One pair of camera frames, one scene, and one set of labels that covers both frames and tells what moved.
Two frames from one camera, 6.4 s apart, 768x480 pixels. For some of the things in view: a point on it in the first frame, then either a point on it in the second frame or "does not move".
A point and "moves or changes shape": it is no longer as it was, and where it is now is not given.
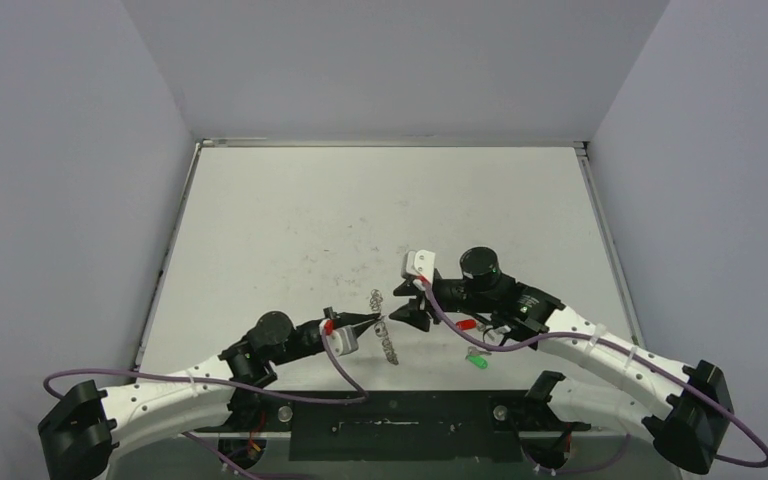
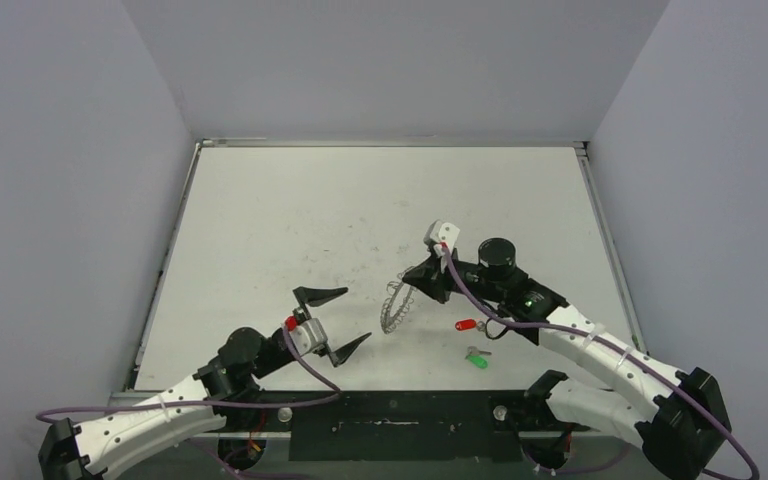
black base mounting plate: [405, 427] does not move
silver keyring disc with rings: [380, 328] moves or changes shape
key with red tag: [468, 324] does not move
